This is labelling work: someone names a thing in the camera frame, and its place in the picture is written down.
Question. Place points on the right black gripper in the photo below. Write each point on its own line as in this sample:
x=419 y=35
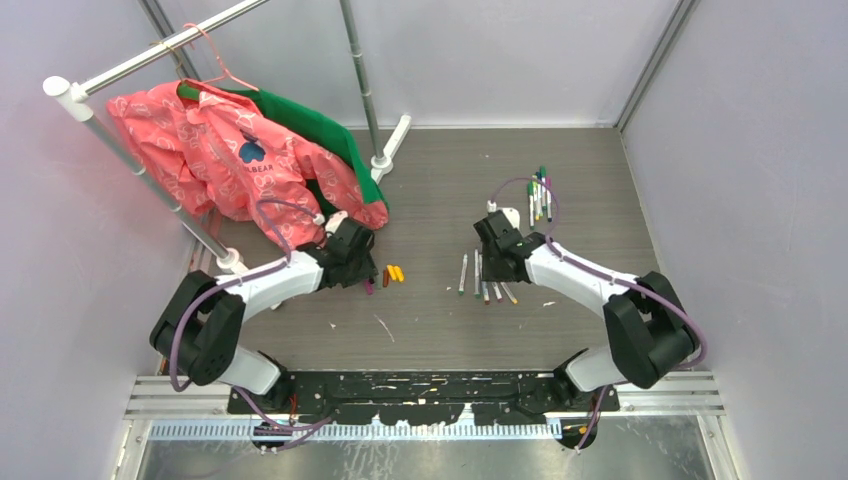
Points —
x=489 y=273

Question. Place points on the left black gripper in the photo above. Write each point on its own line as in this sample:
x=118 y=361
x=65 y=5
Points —
x=366 y=271

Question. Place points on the green-end marker pen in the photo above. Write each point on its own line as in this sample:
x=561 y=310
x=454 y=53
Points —
x=463 y=275

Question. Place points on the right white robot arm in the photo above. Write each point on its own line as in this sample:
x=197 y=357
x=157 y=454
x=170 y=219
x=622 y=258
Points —
x=648 y=332

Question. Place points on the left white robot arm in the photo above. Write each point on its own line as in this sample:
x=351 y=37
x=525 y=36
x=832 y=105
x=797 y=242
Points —
x=199 y=330

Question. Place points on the yellow marker pen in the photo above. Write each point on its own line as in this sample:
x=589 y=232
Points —
x=509 y=293

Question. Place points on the teal marker pen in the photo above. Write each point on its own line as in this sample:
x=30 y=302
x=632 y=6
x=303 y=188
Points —
x=542 y=177

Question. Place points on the green cloth garment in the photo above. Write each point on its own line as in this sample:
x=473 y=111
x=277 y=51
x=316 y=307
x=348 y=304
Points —
x=321 y=130

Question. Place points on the pink patterned shirt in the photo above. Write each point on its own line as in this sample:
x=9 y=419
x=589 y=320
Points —
x=213 y=153

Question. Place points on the white metal clothes rack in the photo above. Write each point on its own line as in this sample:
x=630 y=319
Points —
x=73 y=98

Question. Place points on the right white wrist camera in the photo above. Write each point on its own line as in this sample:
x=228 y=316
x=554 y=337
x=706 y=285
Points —
x=510 y=214

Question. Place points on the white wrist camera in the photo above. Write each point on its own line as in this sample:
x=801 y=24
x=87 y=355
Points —
x=510 y=214
x=334 y=221

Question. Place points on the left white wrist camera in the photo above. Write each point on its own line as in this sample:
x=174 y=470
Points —
x=334 y=221

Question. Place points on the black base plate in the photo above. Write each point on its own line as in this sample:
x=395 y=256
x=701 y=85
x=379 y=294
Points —
x=423 y=398

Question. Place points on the aluminium slotted rail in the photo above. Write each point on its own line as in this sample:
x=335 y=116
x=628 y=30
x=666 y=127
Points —
x=249 y=429

